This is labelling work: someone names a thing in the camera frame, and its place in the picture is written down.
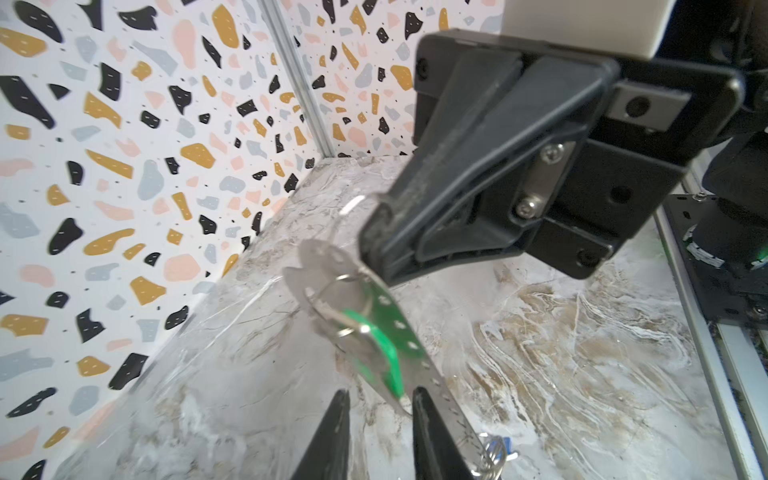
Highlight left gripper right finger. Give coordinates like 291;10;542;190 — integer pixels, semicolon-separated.
412;387;472;480

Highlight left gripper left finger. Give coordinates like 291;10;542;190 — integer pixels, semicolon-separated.
291;389;351;480

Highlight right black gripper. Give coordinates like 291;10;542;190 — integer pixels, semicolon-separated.
358;30;745;279

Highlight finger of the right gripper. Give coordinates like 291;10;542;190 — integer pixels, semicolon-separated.
365;141;578;286

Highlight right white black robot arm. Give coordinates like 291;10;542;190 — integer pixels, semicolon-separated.
358;1;767;316

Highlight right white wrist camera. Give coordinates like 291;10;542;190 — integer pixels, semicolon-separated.
501;0;675;59

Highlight right aluminium corner post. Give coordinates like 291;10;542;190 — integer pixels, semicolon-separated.
259;0;336;158

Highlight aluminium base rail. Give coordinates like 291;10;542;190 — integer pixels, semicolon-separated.
655;145;767;479

